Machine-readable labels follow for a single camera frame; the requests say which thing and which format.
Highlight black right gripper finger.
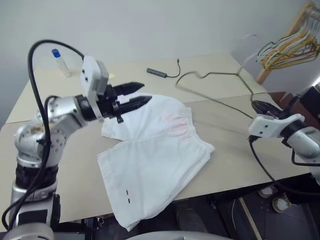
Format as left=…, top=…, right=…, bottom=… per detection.
left=251, top=99, right=273, bottom=109
left=250, top=102, right=267, bottom=115

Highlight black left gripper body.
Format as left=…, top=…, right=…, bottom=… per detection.
left=98, top=84, right=126, bottom=125

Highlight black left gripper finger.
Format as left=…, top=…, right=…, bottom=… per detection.
left=116, top=94, right=153, bottom=115
left=113, top=81, right=146, bottom=97

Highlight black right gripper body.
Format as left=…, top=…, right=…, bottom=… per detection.
left=257, top=104, right=291, bottom=121

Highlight thin wire hanger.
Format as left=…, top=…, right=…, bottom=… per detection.
left=174, top=33, right=261, bottom=120

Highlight white shorts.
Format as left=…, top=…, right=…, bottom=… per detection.
left=96, top=93, right=216, bottom=232

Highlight wooden hanger rack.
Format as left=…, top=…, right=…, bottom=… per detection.
left=255, top=0, right=320, bottom=85

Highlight grey usb hub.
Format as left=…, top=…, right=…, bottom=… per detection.
left=146, top=67, right=168, bottom=77

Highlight black box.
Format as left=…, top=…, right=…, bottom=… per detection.
left=296, top=84, right=320, bottom=127

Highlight clear bottle with blue cap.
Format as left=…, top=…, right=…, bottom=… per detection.
left=51, top=48, right=72, bottom=78

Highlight wooden stick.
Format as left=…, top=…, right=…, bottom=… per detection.
left=239, top=197, right=264, bottom=240

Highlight silver robot torso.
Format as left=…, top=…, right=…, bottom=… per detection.
left=129, top=228, right=227, bottom=240

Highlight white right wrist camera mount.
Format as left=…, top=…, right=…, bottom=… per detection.
left=247, top=113, right=307, bottom=139

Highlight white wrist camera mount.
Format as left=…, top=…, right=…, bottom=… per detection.
left=247, top=113, right=307, bottom=139
left=80, top=55, right=110, bottom=123

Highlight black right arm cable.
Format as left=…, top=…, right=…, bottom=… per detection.
left=247, top=134, right=320, bottom=201

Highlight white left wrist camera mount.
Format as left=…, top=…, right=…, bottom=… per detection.
left=80, top=55, right=110, bottom=123

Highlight black usb hub cable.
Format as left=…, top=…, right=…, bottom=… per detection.
left=164, top=58, right=182, bottom=78

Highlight bundle of wire hangers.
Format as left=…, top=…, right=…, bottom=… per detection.
left=255, top=4, right=320, bottom=70

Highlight black table frame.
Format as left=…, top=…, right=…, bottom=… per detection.
left=81, top=215, right=123, bottom=240

